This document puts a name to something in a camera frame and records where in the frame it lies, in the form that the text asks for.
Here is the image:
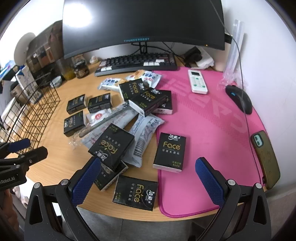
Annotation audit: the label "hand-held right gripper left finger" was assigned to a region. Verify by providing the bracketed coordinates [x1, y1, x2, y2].
[23, 157, 102, 241]

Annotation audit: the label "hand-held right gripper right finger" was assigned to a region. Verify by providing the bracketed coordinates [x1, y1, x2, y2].
[195, 157, 273, 241]

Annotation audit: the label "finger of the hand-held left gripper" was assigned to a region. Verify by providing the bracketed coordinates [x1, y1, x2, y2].
[0, 146, 48, 166]
[0, 138, 31, 154]

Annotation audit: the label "single black tissue packet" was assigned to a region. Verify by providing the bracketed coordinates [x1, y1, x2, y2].
[63, 110, 86, 137]

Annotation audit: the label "black wire basket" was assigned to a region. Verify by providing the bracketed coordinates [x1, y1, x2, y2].
[0, 72, 61, 154]

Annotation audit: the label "wooden desktop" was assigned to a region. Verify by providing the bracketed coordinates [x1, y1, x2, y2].
[0, 58, 280, 219]

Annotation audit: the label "clear plastic wrapper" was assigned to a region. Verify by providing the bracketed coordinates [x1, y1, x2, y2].
[68, 133, 81, 147]

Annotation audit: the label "grey stick sachet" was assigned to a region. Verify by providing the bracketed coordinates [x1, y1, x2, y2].
[79, 109, 130, 138]

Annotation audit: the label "phone in green case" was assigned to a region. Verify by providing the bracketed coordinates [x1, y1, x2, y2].
[250, 130, 281, 190]

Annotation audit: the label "person's grey pants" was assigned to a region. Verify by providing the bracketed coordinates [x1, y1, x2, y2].
[76, 206, 220, 241]

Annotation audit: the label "white printed box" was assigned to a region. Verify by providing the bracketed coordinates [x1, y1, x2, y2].
[15, 68, 37, 105]

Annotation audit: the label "pink desk mat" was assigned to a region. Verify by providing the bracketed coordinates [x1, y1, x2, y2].
[151, 67, 269, 218]

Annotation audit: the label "white packet with red circle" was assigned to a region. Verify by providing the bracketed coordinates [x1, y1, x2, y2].
[86, 109, 111, 127]

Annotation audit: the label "small white cup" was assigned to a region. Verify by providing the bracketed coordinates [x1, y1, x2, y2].
[50, 76, 63, 88]

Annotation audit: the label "long white sachet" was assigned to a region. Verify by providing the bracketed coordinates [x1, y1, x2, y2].
[82, 102, 139, 149]
[122, 114, 165, 168]

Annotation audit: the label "clear glass container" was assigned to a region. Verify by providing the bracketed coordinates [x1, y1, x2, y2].
[59, 57, 75, 81]

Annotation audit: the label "black computer mouse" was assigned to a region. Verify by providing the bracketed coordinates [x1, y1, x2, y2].
[225, 85, 253, 115]

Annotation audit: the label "white round lamp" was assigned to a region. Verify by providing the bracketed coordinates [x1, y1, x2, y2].
[13, 32, 36, 65]

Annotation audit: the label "clear storage shelf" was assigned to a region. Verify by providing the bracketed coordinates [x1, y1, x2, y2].
[25, 21, 64, 75]

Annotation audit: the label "dark glass jar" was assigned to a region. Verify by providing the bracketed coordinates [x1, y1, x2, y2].
[73, 60, 89, 78]

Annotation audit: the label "white blue cracker packet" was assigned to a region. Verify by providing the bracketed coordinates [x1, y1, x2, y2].
[97, 77, 126, 91]
[125, 70, 162, 88]

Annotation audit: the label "white remote control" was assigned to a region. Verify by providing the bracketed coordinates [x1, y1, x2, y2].
[188, 69, 208, 95]

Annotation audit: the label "white power strip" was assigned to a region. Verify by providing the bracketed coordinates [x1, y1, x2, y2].
[195, 47, 214, 69]

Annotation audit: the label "clear plastic bag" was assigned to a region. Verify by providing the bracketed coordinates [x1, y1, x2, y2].
[221, 20, 245, 86]

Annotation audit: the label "black charger plug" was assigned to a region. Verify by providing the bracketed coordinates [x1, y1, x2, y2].
[184, 46, 203, 63]

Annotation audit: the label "black and white keyboard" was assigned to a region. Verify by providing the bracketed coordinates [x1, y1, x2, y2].
[94, 53, 178, 77]

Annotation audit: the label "black monitor stand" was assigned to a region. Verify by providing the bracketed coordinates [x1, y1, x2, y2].
[133, 42, 176, 57]

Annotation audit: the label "black curved monitor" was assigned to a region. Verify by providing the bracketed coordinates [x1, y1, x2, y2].
[61, 0, 226, 60]

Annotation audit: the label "thin black cable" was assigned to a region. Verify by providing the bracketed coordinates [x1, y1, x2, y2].
[209, 0, 263, 180]

